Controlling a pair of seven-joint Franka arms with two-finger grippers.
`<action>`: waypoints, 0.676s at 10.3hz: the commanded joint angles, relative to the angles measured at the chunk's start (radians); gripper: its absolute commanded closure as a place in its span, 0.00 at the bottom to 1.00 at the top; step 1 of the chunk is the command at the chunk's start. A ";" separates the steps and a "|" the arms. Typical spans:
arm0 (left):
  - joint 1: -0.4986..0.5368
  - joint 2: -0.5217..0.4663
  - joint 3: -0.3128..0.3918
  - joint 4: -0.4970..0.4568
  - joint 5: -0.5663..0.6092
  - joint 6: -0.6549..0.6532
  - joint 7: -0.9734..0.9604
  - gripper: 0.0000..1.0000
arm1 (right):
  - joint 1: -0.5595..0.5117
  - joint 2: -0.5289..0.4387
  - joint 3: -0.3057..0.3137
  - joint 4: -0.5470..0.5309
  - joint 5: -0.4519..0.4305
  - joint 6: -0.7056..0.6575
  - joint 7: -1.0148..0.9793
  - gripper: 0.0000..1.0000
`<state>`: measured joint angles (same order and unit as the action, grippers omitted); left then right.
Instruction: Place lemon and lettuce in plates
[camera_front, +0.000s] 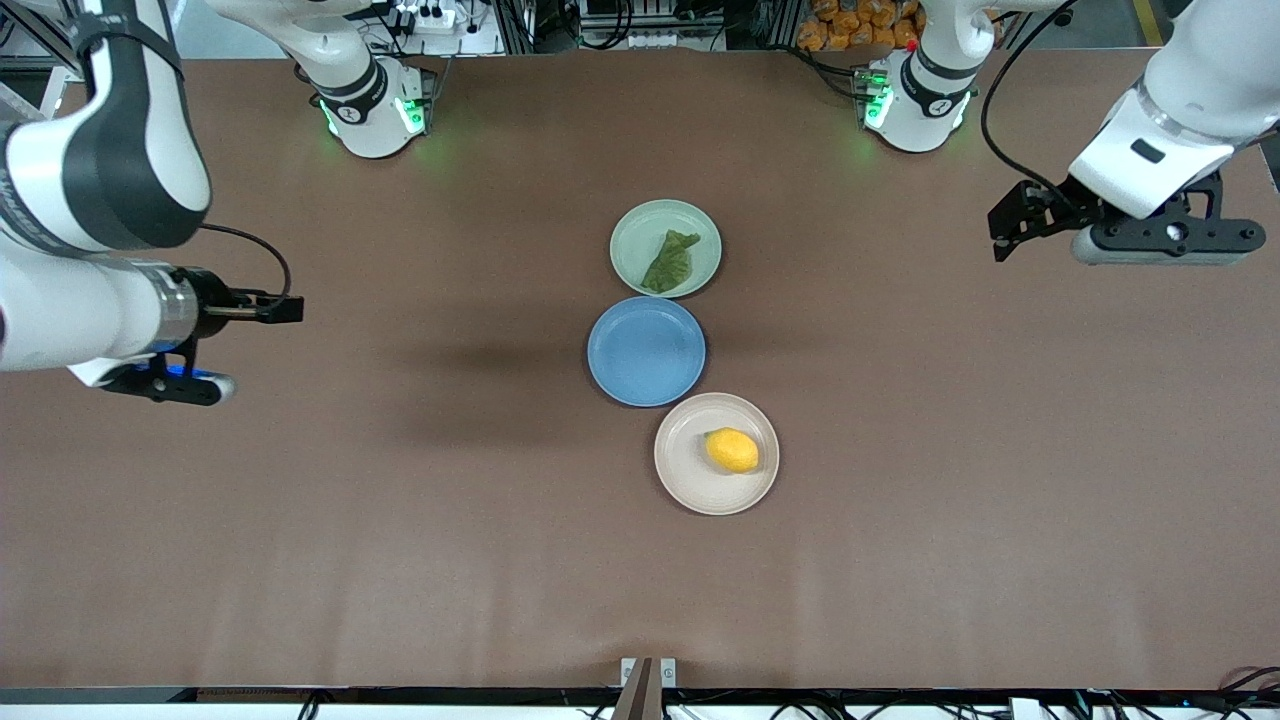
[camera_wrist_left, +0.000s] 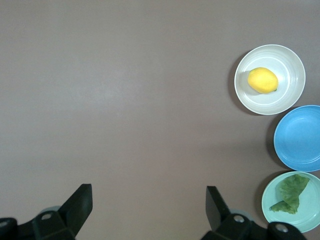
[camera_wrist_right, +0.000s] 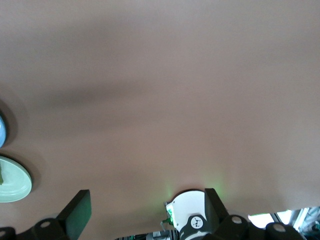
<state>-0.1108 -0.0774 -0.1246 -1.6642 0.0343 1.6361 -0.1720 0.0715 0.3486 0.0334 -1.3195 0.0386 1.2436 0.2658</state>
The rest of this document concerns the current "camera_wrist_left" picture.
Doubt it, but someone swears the yellow lemon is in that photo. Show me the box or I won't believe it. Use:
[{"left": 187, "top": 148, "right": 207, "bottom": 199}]
[{"left": 247, "top": 67, "right": 279, "bottom": 94}]

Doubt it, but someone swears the light green plate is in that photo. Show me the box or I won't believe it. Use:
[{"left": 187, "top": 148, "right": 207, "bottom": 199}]
[{"left": 261, "top": 171, "right": 320, "bottom": 234}]

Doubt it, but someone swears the beige plate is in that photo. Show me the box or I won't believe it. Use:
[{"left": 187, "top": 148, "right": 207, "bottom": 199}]
[{"left": 234, "top": 44, "right": 306, "bottom": 116}]

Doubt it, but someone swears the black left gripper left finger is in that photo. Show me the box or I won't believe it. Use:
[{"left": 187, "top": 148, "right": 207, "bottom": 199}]
[{"left": 0, "top": 184, "right": 94, "bottom": 240}]

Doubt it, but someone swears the blue plate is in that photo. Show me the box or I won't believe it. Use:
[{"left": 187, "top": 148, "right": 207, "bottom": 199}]
[{"left": 273, "top": 104, "right": 320, "bottom": 173}]

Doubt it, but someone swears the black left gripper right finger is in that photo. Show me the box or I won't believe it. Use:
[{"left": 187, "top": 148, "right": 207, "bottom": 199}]
[{"left": 199, "top": 186, "right": 307, "bottom": 240}]

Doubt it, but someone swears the green lettuce leaf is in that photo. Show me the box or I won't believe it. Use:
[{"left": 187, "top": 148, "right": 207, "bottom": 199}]
[{"left": 269, "top": 174, "right": 311, "bottom": 215}]

